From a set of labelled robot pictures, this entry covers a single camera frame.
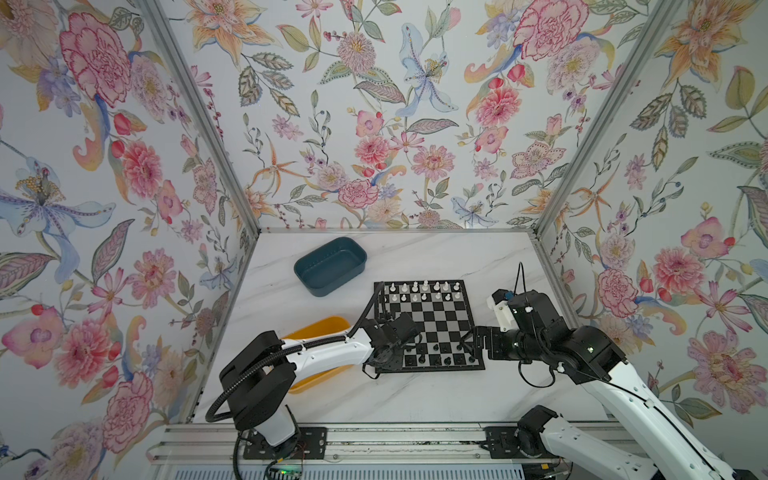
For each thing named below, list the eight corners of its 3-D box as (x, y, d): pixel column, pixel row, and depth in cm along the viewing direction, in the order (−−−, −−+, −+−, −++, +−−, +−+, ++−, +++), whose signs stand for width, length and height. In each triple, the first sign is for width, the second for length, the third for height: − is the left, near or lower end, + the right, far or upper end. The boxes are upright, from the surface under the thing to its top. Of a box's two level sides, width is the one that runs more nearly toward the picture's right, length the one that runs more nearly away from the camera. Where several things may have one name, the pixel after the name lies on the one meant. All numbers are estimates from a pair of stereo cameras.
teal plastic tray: (312, 302, 102) (309, 293, 98) (292, 272, 111) (288, 262, 106) (374, 267, 112) (374, 258, 108) (351, 242, 120) (350, 232, 116)
